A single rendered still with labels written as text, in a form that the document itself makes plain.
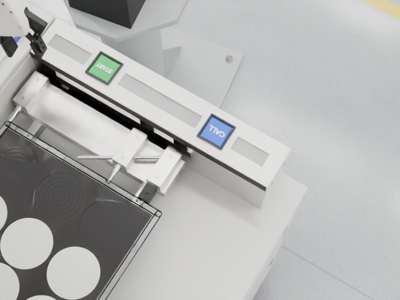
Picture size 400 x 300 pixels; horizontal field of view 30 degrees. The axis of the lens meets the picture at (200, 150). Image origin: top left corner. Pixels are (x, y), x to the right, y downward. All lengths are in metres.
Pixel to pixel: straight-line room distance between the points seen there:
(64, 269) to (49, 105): 0.35
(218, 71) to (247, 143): 1.14
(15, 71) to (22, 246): 0.35
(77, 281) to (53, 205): 0.16
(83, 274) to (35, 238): 0.12
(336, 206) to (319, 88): 0.42
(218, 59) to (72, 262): 1.31
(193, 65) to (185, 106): 1.11
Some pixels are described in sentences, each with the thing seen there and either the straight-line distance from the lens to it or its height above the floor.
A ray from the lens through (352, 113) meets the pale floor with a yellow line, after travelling 2.57.
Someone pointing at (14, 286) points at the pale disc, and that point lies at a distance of 1.45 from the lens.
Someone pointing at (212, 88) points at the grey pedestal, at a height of 0.01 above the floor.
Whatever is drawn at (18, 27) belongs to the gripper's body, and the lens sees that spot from 1.38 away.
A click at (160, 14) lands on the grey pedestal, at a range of 1.73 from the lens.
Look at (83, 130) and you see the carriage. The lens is 1.54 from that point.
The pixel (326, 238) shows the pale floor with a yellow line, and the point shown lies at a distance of 2.40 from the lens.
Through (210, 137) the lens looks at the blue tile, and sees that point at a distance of 1.43.
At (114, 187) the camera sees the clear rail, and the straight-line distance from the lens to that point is 1.47.
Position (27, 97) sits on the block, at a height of 0.91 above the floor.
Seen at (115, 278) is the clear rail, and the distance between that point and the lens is 1.42.
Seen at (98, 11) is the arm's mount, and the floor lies 0.85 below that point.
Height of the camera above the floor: 2.29
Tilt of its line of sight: 69 degrees down
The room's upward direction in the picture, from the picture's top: 2 degrees clockwise
